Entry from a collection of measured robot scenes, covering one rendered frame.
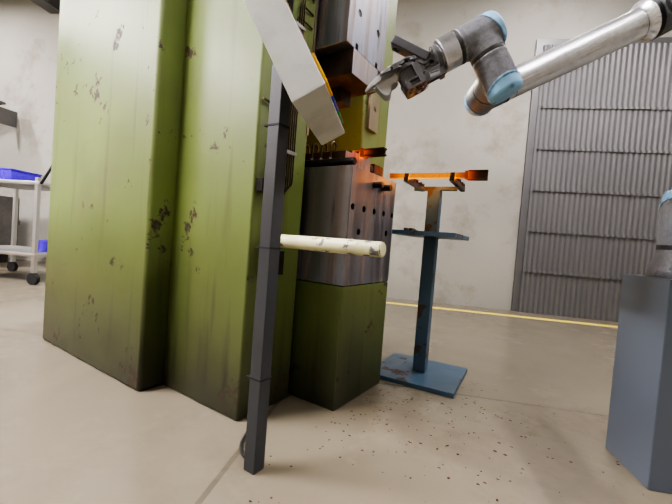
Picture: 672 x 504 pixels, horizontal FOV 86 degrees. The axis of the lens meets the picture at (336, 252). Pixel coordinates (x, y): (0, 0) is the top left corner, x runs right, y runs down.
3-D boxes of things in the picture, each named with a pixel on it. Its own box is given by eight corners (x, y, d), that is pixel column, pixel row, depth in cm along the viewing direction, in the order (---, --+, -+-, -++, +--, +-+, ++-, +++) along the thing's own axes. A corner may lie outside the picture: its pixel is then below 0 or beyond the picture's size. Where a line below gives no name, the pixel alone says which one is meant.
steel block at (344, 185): (388, 281, 165) (396, 182, 163) (343, 286, 133) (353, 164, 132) (293, 267, 196) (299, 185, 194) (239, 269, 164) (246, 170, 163)
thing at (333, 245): (386, 259, 104) (388, 240, 104) (378, 259, 99) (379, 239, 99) (273, 247, 128) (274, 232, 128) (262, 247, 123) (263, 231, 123)
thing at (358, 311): (379, 383, 166) (388, 281, 165) (333, 412, 135) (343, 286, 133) (287, 354, 197) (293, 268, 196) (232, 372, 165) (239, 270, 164)
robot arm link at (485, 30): (514, 33, 91) (496, -3, 91) (467, 58, 93) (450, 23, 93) (502, 52, 100) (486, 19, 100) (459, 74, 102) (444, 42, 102)
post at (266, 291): (264, 468, 99) (293, 67, 96) (253, 475, 96) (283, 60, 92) (253, 462, 101) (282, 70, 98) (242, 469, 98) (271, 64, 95)
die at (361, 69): (376, 93, 154) (378, 70, 153) (351, 72, 137) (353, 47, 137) (299, 106, 177) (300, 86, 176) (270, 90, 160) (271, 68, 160)
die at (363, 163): (369, 177, 155) (371, 157, 154) (344, 167, 138) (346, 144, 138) (293, 179, 178) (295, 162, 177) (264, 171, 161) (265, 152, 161)
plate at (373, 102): (377, 133, 182) (380, 99, 182) (368, 128, 175) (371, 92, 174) (373, 134, 183) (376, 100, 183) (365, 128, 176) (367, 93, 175)
